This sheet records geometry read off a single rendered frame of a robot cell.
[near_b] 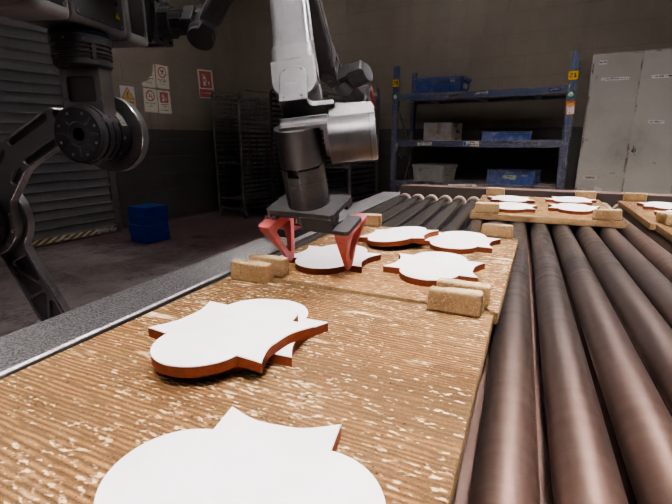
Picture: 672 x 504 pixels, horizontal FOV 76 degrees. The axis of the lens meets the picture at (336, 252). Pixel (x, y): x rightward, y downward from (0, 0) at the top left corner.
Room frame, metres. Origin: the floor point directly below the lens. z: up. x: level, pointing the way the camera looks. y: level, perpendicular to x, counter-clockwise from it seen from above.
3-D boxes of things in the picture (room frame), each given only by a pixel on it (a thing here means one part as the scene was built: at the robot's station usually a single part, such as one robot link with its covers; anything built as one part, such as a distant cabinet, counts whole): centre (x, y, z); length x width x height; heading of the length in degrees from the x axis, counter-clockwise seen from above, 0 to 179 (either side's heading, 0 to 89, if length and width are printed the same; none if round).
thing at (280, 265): (0.59, 0.10, 0.95); 0.06 x 0.02 x 0.03; 65
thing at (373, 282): (0.71, -0.11, 0.93); 0.41 x 0.35 x 0.02; 155
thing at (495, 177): (4.80, -1.95, 0.72); 0.50 x 0.38 x 0.16; 53
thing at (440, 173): (5.21, -1.17, 0.74); 0.44 x 0.36 x 0.20; 47
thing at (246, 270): (0.56, 0.11, 0.95); 0.06 x 0.02 x 0.03; 66
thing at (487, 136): (4.81, -1.83, 1.14); 0.50 x 0.38 x 0.11; 69
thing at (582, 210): (1.24, -0.59, 0.94); 0.41 x 0.35 x 0.04; 157
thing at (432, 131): (5.21, -1.24, 1.20); 0.36 x 0.28 x 0.22; 48
